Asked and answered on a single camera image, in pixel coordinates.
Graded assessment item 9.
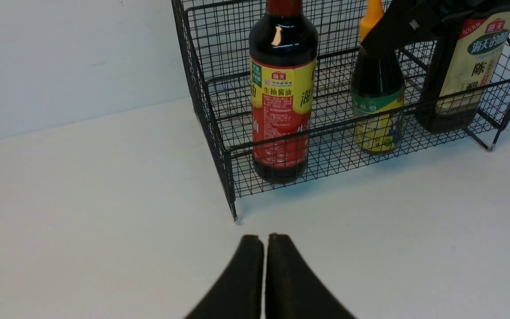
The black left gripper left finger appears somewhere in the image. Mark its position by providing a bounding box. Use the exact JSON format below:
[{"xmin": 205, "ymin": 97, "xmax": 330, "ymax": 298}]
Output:
[{"xmin": 186, "ymin": 235, "xmax": 264, "ymax": 319}]

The soy sauce bottle red label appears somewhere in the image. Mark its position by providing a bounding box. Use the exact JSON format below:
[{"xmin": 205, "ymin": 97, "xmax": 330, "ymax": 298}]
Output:
[{"xmin": 248, "ymin": 0, "xmax": 318, "ymax": 184}]

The small bottle orange cap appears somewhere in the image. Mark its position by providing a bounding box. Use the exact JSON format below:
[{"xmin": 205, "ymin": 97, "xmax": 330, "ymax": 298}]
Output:
[{"xmin": 350, "ymin": 0, "xmax": 406, "ymax": 155}]

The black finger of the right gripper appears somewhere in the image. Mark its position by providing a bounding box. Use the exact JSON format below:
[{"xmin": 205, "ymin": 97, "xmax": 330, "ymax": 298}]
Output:
[{"xmin": 361, "ymin": 0, "xmax": 473, "ymax": 57}]

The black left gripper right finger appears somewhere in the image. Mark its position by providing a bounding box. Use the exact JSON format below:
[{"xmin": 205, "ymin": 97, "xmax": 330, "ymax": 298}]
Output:
[{"xmin": 265, "ymin": 233, "xmax": 354, "ymax": 319}]

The black wire mesh rack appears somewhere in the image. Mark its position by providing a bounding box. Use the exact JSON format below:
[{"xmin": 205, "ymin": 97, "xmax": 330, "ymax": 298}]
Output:
[{"xmin": 172, "ymin": 0, "xmax": 510, "ymax": 221}]

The vinegar bottle gold cap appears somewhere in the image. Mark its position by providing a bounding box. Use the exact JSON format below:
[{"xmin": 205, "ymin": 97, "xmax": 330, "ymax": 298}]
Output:
[{"xmin": 415, "ymin": 0, "xmax": 510, "ymax": 134}]

